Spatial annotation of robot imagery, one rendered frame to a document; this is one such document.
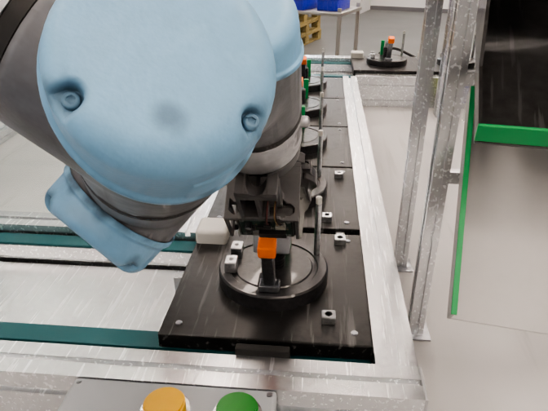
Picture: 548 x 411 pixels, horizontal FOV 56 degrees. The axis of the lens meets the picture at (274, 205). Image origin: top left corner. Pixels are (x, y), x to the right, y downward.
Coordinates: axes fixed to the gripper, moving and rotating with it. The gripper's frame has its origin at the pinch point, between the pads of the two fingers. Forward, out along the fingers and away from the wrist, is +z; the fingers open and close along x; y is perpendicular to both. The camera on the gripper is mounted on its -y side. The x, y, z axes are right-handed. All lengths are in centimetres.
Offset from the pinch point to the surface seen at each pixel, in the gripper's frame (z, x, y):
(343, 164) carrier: 32.8, 10.4, -22.7
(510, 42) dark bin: -10.0, 26.5, -16.8
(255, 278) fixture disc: 3.7, -2.0, 8.3
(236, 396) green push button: -5.9, -1.8, 22.4
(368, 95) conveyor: 88, 22, -77
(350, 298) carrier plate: 5.1, 9.7, 9.9
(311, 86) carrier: 66, 3, -65
